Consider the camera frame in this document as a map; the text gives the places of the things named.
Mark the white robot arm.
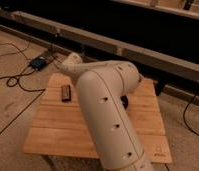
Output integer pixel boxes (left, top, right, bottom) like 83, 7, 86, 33
59, 53, 154, 171

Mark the blue power adapter box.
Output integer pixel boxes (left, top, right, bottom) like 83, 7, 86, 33
29, 56, 49, 70

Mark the black cable at right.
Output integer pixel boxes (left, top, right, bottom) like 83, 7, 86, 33
182, 79, 199, 168

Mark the small dark brown box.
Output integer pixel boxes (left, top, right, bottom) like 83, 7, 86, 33
61, 85, 71, 102

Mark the long wooden beam rail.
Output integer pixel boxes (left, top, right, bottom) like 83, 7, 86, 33
0, 9, 199, 82

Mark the wooden table board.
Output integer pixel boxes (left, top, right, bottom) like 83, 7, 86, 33
23, 73, 172, 163

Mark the black floor cable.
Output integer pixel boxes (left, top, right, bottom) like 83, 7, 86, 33
0, 39, 71, 142

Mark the dark ceramic bowl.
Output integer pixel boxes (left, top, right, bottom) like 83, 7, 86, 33
121, 95, 129, 109

